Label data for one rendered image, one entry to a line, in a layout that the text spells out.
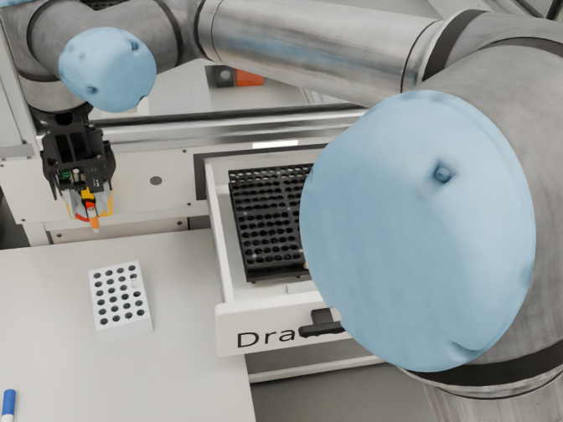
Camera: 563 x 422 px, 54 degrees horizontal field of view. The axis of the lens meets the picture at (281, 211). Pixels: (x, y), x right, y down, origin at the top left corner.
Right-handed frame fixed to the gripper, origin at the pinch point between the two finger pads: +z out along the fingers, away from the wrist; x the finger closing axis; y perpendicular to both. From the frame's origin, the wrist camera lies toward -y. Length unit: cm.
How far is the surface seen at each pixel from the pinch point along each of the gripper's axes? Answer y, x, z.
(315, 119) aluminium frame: -9.1, 39.0, -1.8
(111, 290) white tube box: 2.1, 0.0, 18.1
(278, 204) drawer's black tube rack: 1.0, 29.2, 6.9
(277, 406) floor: -4, 36, 97
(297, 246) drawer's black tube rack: 10.7, 28.9, 6.7
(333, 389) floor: -4, 54, 97
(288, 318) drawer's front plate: 22.6, 23.1, 7.0
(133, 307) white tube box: 7.2, 2.9, 17.0
